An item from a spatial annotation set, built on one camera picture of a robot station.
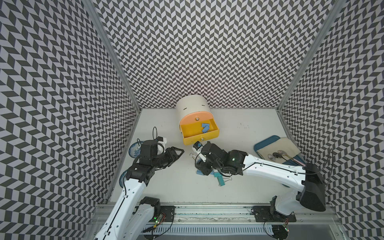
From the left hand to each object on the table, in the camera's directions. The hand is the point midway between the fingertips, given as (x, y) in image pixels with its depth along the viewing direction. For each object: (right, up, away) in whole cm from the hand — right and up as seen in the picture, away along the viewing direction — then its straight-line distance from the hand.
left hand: (181, 154), depth 74 cm
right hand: (+10, -5, +1) cm, 11 cm away
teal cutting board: (+49, +3, +19) cm, 53 cm away
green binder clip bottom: (+21, -18, +10) cm, 29 cm away
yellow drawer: (+5, +10, +17) cm, 20 cm away
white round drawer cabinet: (+4, +28, +20) cm, 35 cm away
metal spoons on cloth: (+62, -4, +20) cm, 66 cm away
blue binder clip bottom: (+13, +13, +18) cm, 26 cm away
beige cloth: (+63, +2, +22) cm, 66 cm away
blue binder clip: (+12, +10, +18) cm, 24 cm away
